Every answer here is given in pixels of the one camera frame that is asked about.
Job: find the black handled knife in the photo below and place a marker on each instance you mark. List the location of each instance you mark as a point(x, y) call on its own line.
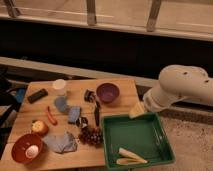
point(97, 113)

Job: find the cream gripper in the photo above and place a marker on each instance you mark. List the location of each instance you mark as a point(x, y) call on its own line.
point(137, 110)

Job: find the white egg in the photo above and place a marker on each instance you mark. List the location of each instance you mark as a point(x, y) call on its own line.
point(32, 151)

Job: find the orange sausage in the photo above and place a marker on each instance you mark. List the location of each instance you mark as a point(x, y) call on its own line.
point(51, 119)

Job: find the blue rectangular sponge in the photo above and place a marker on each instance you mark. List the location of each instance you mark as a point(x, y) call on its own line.
point(74, 114)

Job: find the red apple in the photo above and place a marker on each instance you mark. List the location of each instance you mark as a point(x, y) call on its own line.
point(39, 127)

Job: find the black remote control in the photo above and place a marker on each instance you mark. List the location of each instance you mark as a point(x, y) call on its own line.
point(37, 96)

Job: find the red bowl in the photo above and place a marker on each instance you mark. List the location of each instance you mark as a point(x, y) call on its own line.
point(21, 145)

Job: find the white plastic cup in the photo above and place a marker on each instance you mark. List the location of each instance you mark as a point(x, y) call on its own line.
point(59, 86)

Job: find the small black white object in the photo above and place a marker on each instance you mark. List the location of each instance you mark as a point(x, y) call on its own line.
point(82, 122)

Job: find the black chair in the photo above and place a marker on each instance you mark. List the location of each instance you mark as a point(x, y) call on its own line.
point(10, 103)

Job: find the purple bowl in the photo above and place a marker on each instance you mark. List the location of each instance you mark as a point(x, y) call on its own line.
point(107, 92)

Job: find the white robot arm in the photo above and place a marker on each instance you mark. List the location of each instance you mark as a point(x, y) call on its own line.
point(175, 83)

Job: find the blue-grey towel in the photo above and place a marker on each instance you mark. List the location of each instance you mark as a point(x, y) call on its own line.
point(62, 143)

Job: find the lower banana piece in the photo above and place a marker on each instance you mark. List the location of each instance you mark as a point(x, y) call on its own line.
point(126, 161)

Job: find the green plastic tray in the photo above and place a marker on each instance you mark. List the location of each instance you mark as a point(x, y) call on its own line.
point(143, 136)

